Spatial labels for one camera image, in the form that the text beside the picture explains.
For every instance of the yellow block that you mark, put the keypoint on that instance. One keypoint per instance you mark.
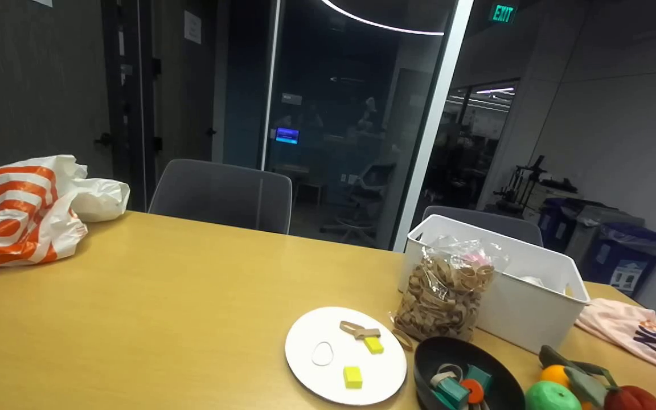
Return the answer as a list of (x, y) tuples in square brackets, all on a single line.
[(353, 377), (373, 345)]

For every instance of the tan rubber band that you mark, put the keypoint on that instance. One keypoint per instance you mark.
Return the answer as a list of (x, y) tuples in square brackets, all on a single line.
[(362, 331), (447, 367), (403, 339)]

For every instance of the clear bag of rubber bands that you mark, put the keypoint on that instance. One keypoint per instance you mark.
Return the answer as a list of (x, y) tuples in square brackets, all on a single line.
[(442, 296)]

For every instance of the orange round block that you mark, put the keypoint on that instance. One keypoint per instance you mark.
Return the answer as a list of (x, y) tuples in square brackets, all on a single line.
[(472, 390)]

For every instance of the green exit sign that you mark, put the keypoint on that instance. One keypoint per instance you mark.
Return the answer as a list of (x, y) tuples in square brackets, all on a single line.
[(502, 13)]

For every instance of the black oval bowl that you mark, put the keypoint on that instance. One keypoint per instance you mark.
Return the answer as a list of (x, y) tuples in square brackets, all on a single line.
[(499, 381)]

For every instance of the teal block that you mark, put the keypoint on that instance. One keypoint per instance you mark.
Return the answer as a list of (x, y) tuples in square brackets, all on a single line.
[(479, 376), (453, 393)]

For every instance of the dark green toy vegetable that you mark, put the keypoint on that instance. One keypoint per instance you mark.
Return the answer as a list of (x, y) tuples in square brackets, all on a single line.
[(587, 386)]

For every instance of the black equipment stand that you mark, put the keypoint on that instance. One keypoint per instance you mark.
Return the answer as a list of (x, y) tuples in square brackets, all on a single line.
[(524, 182)]

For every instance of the toy orange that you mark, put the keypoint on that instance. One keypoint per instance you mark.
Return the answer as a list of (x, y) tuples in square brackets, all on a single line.
[(554, 374)]

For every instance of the white plastic basket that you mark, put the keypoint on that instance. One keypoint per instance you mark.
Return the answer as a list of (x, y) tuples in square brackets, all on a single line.
[(527, 313)]

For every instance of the row of waste bins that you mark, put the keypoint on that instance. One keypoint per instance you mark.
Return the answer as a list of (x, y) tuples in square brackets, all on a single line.
[(624, 256)]

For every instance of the white round plate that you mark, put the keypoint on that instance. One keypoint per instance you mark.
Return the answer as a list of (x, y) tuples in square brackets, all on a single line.
[(328, 381)]

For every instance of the blue lit screen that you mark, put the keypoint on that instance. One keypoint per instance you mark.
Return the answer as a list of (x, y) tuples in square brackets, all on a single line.
[(287, 135)]

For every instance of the paper sign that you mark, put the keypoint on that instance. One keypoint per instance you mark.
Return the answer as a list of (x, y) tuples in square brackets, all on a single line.
[(192, 27)]

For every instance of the green toy apple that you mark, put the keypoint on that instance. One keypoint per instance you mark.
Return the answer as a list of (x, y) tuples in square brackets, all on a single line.
[(550, 397)]

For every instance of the red toy fruit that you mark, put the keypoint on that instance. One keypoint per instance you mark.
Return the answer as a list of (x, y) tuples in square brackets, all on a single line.
[(635, 400)]

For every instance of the grey chair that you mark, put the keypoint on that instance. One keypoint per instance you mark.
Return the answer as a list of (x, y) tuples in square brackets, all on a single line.
[(487, 222), (220, 193)]

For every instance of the white rubber band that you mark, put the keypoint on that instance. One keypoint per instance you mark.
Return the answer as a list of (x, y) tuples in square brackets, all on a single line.
[(313, 354)]

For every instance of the white orange plastic bag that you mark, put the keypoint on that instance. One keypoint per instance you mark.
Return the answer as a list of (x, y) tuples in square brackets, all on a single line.
[(15, 216)]

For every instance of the pink printed shirt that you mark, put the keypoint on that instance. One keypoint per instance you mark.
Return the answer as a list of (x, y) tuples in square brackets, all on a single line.
[(618, 327)]

